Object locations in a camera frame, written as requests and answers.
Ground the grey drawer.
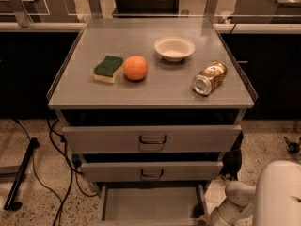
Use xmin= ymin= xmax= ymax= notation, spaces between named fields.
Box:
xmin=81 ymin=161 xmax=223 ymax=182
xmin=62 ymin=125 xmax=241 ymax=154
xmin=97 ymin=182 xmax=208 ymax=226

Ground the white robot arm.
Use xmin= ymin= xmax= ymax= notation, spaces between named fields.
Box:
xmin=210 ymin=161 xmax=301 ymax=226

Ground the grey drawer cabinet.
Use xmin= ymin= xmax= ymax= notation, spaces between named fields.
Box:
xmin=46 ymin=17 xmax=259 ymax=186

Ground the orange fruit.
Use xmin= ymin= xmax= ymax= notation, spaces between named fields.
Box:
xmin=123 ymin=56 xmax=148 ymax=81

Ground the green yellow sponge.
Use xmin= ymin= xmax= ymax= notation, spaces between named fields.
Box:
xmin=93 ymin=56 xmax=123 ymax=84

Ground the white bowl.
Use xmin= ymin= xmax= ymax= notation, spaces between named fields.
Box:
xmin=154 ymin=37 xmax=195 ymax=62

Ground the gold soda can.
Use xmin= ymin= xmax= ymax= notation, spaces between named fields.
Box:
xmin=192 ymin=62 xmax=228 ymax=96

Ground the black chair behind glass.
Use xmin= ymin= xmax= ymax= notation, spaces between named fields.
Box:
xmin=112 ymin=0 xmax=180 ymax=18

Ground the small black floor object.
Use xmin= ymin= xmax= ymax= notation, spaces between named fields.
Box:
xmin=284 ymin=137 xmax=300 ymax=154

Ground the black floor stand bar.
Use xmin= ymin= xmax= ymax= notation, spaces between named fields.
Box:
xmin=4 ymin=137 xmax=40 ymax=211

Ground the black floor cable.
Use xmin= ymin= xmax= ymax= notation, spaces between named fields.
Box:
xmin=12 ymin=118 xmax=99 ymax=226

